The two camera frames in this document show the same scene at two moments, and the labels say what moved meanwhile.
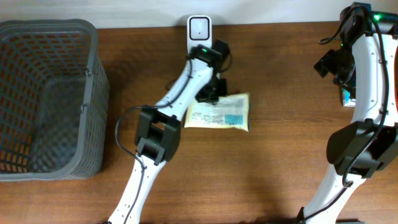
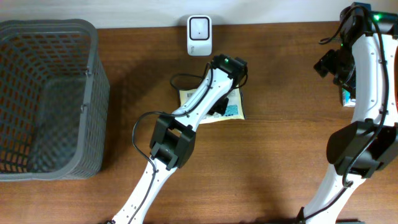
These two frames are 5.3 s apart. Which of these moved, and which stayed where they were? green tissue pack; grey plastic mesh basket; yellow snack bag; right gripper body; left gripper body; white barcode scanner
Moved: yellow snack bag; left gripper body
Stayed: grey plastic mesh basket; white barcode scanner; green tissue pack; right gripper body
